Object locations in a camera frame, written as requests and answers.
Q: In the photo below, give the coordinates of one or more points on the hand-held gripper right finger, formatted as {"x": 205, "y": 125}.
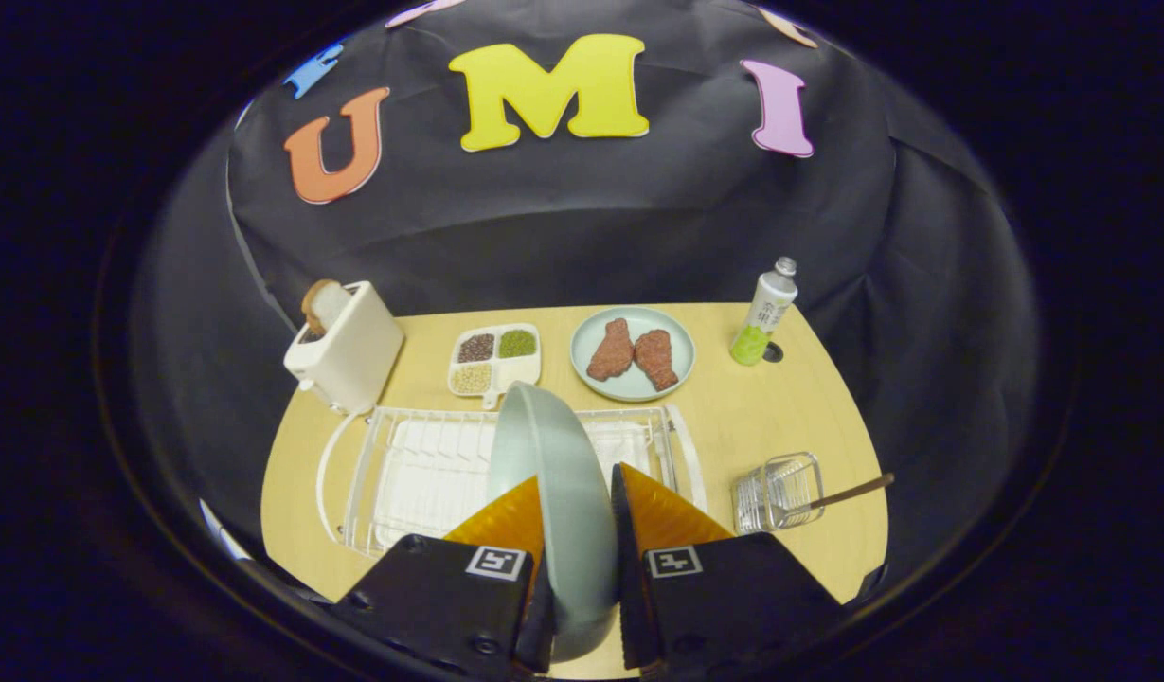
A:
{"x": 627, "y": 587}

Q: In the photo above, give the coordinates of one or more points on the brown fried meat piece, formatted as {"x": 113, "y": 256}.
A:
{"x": 657, "y": 358}
{"x": 612, "y": 352}

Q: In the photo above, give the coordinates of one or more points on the white toaster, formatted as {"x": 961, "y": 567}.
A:
{"x": 349, "y": 355}

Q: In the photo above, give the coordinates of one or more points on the black backdrop cloth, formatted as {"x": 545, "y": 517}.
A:
{"x": 582, "y": 227}

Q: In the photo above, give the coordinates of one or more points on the toasted bread slice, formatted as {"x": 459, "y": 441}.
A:
{"x": 324, "y": 305}

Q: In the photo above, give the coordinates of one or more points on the white divided grain tray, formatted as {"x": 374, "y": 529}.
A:
{"x": 520, "y": 371}

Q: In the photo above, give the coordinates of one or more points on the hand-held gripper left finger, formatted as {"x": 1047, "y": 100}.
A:
{"x": 536, "y": 630}

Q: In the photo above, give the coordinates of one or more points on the pale green serving dish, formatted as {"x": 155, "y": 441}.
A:
{"x": 676, "y": 336}

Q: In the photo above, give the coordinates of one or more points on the green tea bottle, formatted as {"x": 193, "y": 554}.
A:
{"x": 761, "y": 322}

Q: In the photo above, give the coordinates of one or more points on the brown wooden spoon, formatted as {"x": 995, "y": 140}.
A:
{"x": 856, "y": 488}

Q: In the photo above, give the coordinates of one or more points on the pale green plate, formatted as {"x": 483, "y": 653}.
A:
{"x": 567, "y": 530}

